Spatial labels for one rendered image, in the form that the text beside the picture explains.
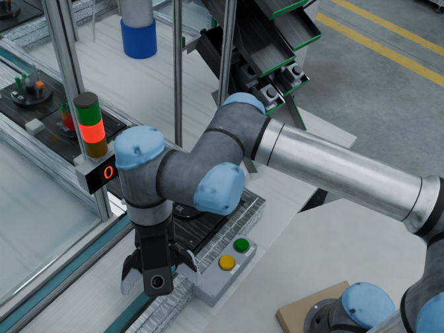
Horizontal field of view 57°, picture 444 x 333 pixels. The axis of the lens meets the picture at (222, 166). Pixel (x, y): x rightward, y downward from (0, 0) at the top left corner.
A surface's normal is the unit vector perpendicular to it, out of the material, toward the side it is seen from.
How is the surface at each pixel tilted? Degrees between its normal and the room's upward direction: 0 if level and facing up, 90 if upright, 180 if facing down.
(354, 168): 27
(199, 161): 9
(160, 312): 0
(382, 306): 6
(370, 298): 6
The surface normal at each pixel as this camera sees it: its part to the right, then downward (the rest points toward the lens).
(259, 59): 0.35, -0.36
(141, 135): -0.01, -0.79
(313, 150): -0.06, -0.26
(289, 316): 0.10, -0.62
